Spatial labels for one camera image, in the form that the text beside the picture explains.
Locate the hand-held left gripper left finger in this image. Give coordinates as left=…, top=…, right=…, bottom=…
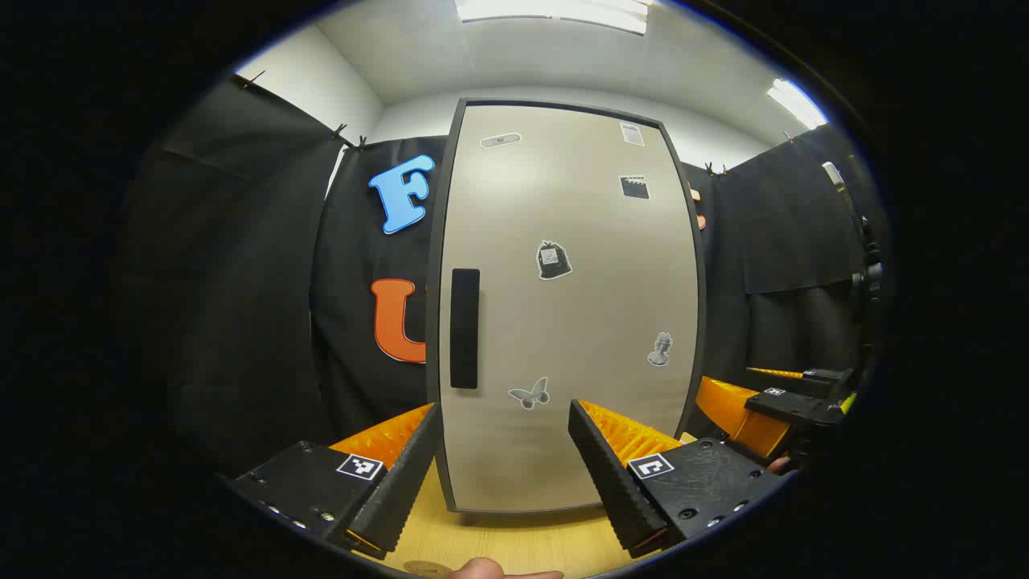
left=221, top=400, right=445, bottom=562

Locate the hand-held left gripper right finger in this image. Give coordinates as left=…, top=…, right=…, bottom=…
left=568, top=398, right=797, bottom=560

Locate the dark cabinet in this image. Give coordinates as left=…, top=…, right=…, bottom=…
left=424, top=98, right=708, bottom=515

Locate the beige cabinet door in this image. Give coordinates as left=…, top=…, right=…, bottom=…
left=438, top=105, right=699, bottom=511

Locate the black door handle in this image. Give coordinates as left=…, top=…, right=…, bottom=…
left=450, top=268, right=481, bottom=390

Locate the black backdrop cloth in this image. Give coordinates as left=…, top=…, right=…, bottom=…
left=121, top=72, right=893, bottom=483

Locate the small ceiling light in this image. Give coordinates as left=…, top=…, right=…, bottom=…
left=766, top=78, right=829, bottom=130

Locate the long ceiling light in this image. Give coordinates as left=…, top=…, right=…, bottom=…
left=454, top=0, right=649, bottom=35

